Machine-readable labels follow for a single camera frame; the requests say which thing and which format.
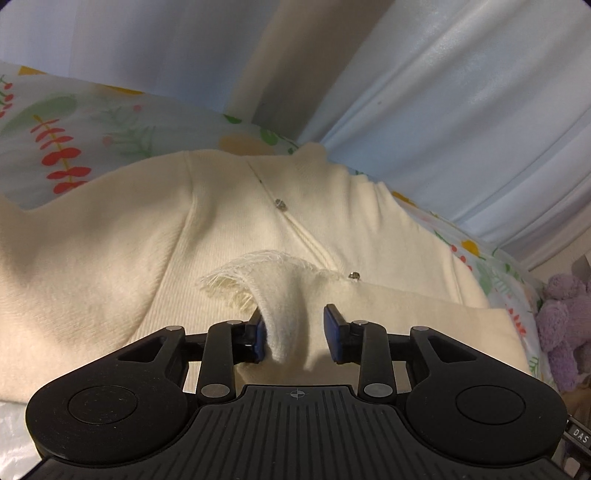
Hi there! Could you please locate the cream knit cardigan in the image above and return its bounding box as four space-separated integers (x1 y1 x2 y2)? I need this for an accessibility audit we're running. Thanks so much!
1 145 528 402

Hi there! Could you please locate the white sheer curtain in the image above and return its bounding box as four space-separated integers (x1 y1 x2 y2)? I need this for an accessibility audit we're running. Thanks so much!
1 1 590 267

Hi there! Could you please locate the beige curtain panel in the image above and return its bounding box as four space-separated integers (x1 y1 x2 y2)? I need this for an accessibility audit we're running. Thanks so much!
225 1 393 139

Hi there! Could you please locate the floral plastic table cover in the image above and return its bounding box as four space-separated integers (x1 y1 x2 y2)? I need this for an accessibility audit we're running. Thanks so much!
0 59 562 480

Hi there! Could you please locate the purple plush toy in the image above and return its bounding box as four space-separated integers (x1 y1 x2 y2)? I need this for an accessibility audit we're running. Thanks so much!
536 273 590 392

